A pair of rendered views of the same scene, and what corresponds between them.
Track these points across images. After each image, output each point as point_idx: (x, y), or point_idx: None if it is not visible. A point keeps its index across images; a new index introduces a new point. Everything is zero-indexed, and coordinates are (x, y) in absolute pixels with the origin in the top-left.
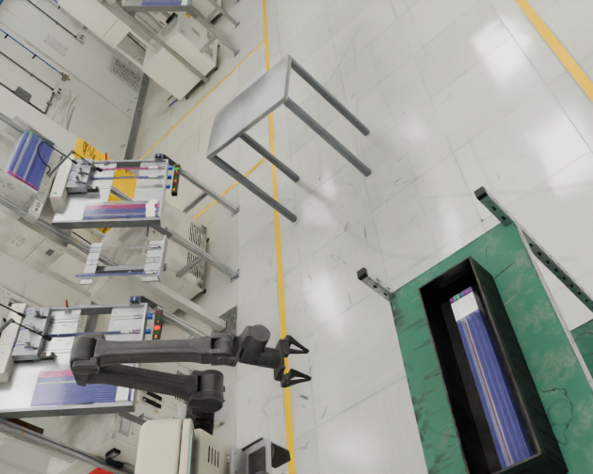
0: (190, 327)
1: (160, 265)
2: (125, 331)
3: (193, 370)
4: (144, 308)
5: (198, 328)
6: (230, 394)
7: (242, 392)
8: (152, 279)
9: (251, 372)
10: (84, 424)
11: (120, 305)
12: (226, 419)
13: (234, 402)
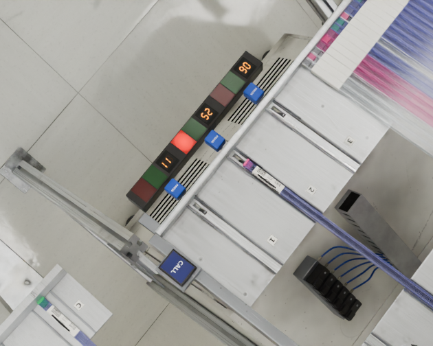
0: (76, 202)
1: (23, 301)
2: (271, 180)
3: (108, 294)
4: (171, 220)
5: (58, 205)
6: (108, 88)
7: (90, 45)
8: (81, 292)
9: (38, 52)
10: None
11: (223, 292)
12: (158, 47)
13: (117, 53)
